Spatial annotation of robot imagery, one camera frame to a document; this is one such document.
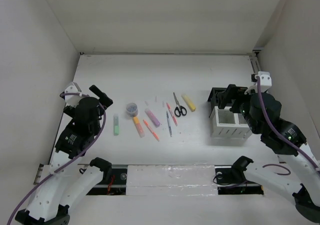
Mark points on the yellow highlighter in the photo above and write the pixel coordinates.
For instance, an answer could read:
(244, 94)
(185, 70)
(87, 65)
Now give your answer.
(189, 102)

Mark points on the orange pen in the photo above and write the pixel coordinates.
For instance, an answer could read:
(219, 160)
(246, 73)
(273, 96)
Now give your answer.
(151, 130)

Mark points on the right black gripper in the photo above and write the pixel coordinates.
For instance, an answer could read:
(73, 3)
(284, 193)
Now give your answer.
(232, 92)

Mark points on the purple highlighter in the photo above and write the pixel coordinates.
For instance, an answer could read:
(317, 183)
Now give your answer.
(152, 117)

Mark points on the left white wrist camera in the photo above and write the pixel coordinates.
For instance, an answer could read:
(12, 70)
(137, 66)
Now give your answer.
(72, 94)

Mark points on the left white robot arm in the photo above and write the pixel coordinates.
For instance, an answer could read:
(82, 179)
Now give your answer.
(52, 199)

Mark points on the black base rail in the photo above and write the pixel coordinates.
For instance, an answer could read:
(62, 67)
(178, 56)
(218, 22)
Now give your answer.
(166, 180)

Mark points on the blue pen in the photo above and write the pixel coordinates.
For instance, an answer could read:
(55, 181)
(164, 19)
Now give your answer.
(169, 124)

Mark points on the black organizer box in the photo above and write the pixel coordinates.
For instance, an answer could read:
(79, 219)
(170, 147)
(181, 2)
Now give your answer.
(213, 98)

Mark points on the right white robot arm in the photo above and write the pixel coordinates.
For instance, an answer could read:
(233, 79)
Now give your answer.
(290, 145)

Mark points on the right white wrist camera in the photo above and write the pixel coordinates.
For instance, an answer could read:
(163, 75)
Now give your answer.
(261, 81)

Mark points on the red pen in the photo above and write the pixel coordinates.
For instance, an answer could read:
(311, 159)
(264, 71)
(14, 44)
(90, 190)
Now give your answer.
(172, 114)

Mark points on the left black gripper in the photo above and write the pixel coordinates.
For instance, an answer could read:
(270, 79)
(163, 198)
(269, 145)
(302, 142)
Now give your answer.
(107, 101)

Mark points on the green highlighter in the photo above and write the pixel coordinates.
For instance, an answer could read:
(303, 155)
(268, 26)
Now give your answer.
(115, 124)

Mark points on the white organizer box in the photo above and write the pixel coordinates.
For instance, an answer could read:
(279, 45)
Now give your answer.
(228, 125)

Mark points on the orange highlighter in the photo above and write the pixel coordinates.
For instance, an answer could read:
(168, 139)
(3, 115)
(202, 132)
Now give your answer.
(138, 126)

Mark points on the paper clip jar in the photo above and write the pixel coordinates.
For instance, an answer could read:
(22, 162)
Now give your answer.
(132, 109)

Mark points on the black handled scissors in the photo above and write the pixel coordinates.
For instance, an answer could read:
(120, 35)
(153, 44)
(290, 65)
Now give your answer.
(179, 110)

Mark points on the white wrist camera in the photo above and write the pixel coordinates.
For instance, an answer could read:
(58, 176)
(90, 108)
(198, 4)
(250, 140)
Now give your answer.
(72, 94)
(261, 81)

